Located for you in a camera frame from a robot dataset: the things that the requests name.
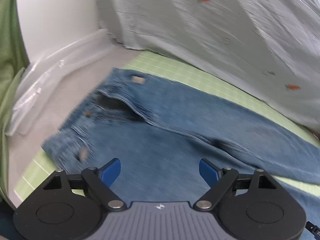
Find clear plastic bag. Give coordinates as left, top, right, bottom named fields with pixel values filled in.
left=5, top=29, right=114, bottom=137

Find green satin curtain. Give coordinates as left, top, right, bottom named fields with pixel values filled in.
left=1, top=0, right=29, bottom=205

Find white printed carrot sheet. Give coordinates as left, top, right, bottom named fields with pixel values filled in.
left=97, top=0, right=319, bottom=131

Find green grid cutting mat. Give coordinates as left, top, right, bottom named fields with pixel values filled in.
left=11, top=51, right=319, bottom=206

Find blue denim jeans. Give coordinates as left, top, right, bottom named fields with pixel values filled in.
left=41, top=67, right=320, bottom=240

